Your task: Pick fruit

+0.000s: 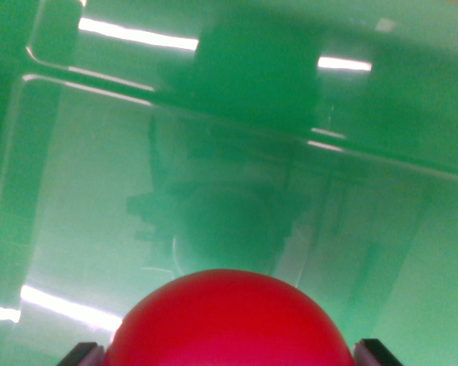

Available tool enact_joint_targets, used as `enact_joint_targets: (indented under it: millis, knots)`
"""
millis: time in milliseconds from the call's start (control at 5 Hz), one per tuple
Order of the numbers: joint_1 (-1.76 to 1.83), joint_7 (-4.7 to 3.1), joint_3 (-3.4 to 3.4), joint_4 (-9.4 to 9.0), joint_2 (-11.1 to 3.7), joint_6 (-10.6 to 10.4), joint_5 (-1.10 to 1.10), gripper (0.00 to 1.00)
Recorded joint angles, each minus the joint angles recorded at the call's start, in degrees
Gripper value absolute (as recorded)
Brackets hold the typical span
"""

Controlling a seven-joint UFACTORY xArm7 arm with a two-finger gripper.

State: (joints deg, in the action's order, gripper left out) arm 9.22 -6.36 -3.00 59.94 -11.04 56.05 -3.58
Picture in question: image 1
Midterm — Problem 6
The green plastic bin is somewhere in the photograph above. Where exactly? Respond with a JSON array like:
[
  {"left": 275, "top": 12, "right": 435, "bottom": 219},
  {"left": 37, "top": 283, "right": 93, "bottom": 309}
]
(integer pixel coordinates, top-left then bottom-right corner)
[{"left": 0, "top": 0, "right": 458, "bottom": 366}]

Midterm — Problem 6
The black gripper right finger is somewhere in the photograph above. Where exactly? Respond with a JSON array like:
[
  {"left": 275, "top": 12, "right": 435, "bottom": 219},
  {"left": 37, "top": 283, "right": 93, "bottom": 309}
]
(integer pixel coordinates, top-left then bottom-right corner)
[{"left": 353, "top": 338, "right": 405, "bottom": 366}]

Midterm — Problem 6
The red apple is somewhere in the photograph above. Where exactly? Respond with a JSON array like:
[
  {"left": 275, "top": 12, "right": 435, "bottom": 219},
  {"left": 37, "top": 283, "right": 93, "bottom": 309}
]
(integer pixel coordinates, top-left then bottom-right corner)
[{"left": 103, "top": 268, "right": 356, "bottom": 366}]

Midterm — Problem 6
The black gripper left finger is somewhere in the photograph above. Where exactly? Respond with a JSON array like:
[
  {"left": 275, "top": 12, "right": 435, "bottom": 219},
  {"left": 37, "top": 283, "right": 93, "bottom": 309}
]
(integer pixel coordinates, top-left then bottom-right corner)
[{"left": 56, "top": 342, "right": 107, "bottom": 366}]

